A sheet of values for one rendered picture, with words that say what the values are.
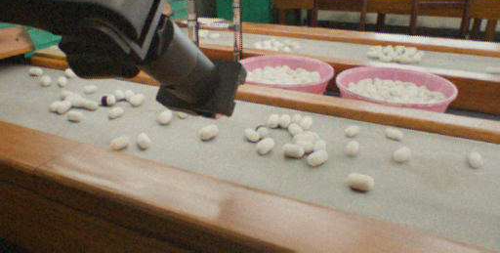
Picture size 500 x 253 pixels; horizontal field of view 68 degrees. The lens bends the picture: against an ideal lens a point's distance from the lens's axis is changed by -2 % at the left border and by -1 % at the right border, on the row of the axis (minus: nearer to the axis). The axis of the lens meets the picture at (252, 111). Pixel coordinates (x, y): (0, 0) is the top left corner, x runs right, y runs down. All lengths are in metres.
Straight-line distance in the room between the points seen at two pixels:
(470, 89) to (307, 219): 0.72
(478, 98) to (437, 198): 0.55
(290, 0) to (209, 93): 3.07
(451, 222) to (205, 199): 0.31
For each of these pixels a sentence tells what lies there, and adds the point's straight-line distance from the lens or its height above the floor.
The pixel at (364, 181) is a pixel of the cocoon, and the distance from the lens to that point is 0.55.
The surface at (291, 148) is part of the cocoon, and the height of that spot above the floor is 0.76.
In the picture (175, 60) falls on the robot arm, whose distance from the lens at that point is 0.37.
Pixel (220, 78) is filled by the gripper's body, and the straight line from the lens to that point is 0.44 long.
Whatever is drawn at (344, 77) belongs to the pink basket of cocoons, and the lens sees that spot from 0.98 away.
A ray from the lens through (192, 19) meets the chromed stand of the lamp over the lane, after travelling 0.93.
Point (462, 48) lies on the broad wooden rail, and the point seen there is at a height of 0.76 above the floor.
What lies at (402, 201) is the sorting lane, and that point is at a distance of 0.56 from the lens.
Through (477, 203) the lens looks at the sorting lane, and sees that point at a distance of 0.60.
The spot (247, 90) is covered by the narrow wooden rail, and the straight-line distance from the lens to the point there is 0.85.
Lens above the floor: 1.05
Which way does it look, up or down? 23 degrees down
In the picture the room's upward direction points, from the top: straight up
